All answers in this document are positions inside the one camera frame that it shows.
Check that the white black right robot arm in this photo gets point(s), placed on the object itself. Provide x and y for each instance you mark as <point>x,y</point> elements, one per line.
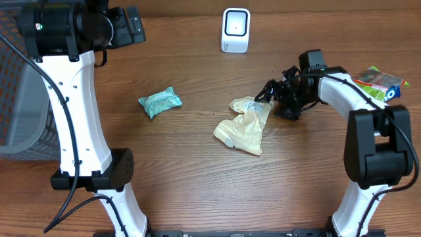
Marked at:
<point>379,157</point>

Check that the teal wrapper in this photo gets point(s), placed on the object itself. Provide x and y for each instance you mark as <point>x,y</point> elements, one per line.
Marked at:
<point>159,102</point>

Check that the blue Oreo cookie pack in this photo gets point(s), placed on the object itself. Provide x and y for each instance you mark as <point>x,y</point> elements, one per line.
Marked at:
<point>392,92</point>

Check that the green snack bag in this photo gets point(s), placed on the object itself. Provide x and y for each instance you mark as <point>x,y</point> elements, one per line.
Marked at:
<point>376,83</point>

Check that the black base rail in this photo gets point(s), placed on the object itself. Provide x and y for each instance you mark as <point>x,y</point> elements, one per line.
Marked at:
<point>237,233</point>

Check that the grey plastic mesh basket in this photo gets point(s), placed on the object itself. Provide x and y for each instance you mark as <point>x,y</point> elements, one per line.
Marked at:
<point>28,131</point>

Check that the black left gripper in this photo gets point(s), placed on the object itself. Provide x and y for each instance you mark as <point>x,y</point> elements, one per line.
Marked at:
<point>120,17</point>

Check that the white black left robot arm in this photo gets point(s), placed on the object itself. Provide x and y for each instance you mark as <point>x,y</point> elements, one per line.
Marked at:
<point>61,39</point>

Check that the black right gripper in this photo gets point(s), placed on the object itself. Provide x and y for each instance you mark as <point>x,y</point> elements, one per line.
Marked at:
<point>292,112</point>

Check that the beige snack bag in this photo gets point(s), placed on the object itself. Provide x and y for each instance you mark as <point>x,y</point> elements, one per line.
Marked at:
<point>245,131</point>

